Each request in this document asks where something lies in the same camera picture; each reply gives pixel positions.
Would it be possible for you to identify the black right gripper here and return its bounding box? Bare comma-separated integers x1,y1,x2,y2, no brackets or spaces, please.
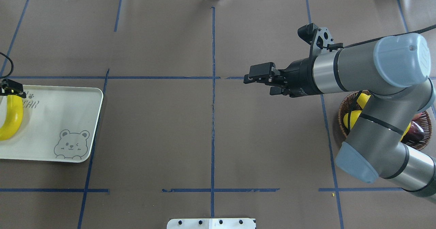
243,58,322,98

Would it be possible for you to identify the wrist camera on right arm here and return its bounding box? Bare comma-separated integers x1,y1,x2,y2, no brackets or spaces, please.
297,23,334,49

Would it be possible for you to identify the yellow lemon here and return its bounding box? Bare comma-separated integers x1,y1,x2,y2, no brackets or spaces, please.
343,111,362,130

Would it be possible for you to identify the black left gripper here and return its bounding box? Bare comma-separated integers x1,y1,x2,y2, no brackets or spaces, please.
0,79,27,98

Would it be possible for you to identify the brown wicker basket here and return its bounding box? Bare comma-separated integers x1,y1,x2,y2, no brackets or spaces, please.
337,91,433,150

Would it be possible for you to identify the yellow starfruit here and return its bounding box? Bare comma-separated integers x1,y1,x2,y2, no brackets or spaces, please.
356,93,371,109

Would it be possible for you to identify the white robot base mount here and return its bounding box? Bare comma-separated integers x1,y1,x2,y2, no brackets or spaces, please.
166,218,257,229

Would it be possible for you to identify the dark purple fruit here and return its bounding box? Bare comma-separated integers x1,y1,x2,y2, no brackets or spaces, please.
405,121,425,142

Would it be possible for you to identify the white bear plate tray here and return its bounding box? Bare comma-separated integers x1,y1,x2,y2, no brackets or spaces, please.
0,85,104,163

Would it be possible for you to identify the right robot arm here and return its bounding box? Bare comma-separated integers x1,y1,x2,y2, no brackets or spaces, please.
244,23,435,202

